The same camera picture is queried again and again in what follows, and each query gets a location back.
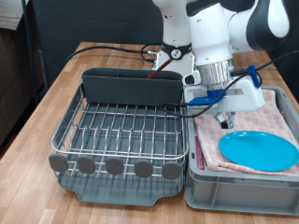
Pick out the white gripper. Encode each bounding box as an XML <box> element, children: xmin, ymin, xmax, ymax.
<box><xmin>182</xmin><ymin>77</ymin><xmax>265</xmax><ymax>130</ymax></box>

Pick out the blue plastic plate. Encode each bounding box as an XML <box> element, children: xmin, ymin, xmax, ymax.
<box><xmin>218</xmin><ymin>130</ymin><xmax>299</xmax><ymax>172</ymax></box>

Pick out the pink checkered dish cloth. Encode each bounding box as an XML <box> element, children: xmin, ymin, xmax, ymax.
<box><xmin>193</xmin><ymin>89</ymin><xmax>299</xmax><ymax>177</ymax></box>

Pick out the grey dish drying rack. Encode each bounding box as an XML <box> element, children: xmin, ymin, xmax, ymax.
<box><xmin>50</xmin><ymin>82</ymin><xmax>188</xmax><ymax>207</ymax></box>

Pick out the grey plastic crate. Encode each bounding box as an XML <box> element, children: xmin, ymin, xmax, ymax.
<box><xmin>184</xmin><ymin>81</ymin><xmax>299</xmax><ymax>217</ymax></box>

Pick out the dark grey cutlery holder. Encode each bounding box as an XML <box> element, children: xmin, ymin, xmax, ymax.
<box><xmin>81</xmin><ymin>67</ymin><xmax>185</xmax><ymax>108</ymax></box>

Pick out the dark partition screen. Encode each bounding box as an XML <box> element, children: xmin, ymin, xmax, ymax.
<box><xmin>31</xmin><ymin>0</ymin><xmax>299</xmax><ymax>104</ymax></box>

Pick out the black metal pole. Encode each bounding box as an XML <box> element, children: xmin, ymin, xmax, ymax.
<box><xmin>21</xmin><ymin>0</ymin><xmax>41</xmax><ymax>105</ymax></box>

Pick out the dark cabinet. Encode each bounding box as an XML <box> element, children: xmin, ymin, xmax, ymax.
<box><xmin>0</xmin><ymin>0</ymin><xmax>36</xmax><ymax>147</ymax></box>

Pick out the wrist camera on blue mount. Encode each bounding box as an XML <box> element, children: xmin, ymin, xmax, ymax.
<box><xmin>186</xmin><ymin>89</ymin><xmax>226</xmax><ymax>108</ymax></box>

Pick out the blue cable clip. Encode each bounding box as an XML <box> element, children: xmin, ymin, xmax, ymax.
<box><xmin>247</xmin><ymin>64</ymin><xmax>262</xmax><ymax>90</ymax></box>

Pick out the thin black camera cable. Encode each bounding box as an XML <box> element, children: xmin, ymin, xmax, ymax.
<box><xmin>159</xmin><ymin>49</ymin><xmax>299</xmax><ymax>119</ymax></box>

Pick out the metal wire dish rack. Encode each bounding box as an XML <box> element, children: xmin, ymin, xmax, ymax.
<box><xmin>48</xmin><ymin>83</ymin><xmax>190</xmax><ymax>185</ymax></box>

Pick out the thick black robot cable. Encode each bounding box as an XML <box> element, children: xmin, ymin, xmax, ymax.
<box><xmin>64</xmin><ymin>42</ymin><xmax>163</xmax><ymax>68</ymax></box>

